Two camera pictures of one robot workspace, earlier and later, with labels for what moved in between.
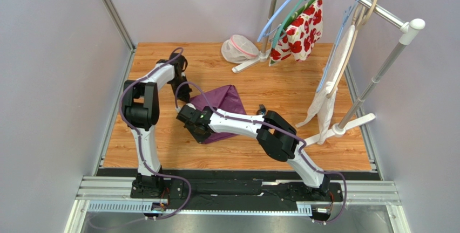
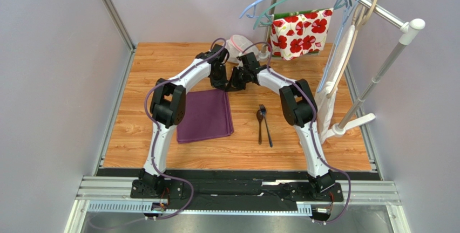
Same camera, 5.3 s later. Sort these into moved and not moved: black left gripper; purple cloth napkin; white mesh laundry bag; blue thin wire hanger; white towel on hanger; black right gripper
Moved: purple cloth napkin; black left gripper; black right gripper
Not moved: white mesh laundry bag; white towel on hanger; blue thin wire hanger
